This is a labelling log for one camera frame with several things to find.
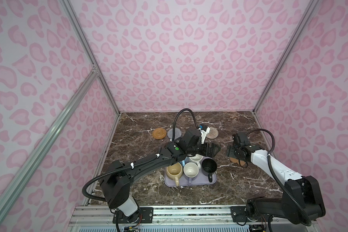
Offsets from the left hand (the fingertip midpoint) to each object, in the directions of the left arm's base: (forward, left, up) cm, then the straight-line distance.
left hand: (216, 145), depth 72 cm
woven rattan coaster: (+25, +33, -24) cm, 48 cm away
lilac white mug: (-4, +12, -22) cm, 25 cm away
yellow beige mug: (-4, +21, -23) cm, 32 cm away
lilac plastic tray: (-9, +6, -23) cm, 25 cm away
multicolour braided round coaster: (+24, -6, -24) cm, 35 cm away
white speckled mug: (+1, +8, -16) cm, 18 cm away
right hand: (+5, -15, -16) cm, 22 cm away
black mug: (-3, +1, -20) cm, 20 cm away
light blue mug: (-11, +16, +7) cm, 20 cm away
